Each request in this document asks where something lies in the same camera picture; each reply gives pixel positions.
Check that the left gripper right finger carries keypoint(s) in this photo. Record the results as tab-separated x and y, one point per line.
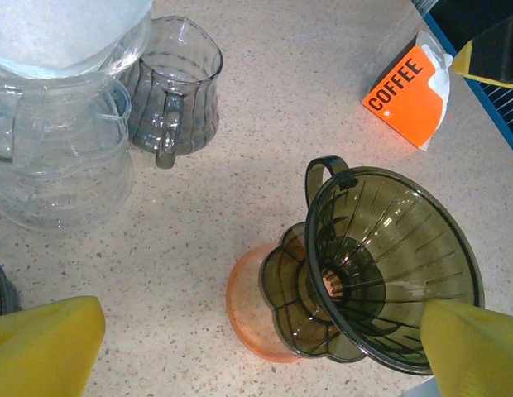
476	351

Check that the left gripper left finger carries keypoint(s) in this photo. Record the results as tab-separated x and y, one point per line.
41	351

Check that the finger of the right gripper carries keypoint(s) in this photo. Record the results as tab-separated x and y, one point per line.
496	54

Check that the white paper coffee filter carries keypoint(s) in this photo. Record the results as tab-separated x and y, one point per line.
440	82
54	33

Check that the smoke grey coffee dripper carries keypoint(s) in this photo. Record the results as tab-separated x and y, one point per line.
2	289

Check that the orange coffee filter box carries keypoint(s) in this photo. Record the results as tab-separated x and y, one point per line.
405	103

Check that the olive green coffee dripper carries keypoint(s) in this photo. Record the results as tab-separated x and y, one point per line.
384	248

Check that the clear plastic carafe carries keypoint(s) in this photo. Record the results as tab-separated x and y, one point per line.
74	194

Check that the smoke grey plastic carafe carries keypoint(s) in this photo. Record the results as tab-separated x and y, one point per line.
190	103

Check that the clear glass beaker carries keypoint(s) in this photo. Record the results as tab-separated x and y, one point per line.
132	43

